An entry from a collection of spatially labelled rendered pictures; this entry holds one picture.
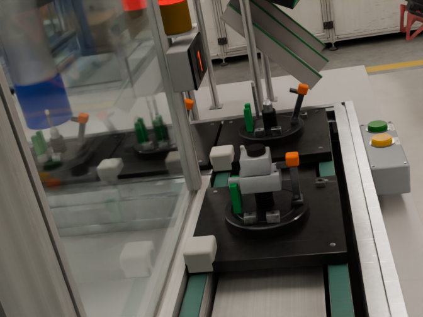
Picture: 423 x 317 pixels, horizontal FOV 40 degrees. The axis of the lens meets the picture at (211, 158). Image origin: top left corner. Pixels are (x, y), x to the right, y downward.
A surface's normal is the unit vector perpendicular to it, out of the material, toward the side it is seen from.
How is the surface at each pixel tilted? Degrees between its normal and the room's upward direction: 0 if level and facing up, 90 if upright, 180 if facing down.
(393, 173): 90
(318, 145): 0
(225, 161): 90
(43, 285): 90
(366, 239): 0
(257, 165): 90
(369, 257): 0
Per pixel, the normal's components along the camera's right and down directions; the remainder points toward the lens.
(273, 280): -0.18, -0.89
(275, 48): -0.30, 0.44
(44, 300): 0.98, -0.11
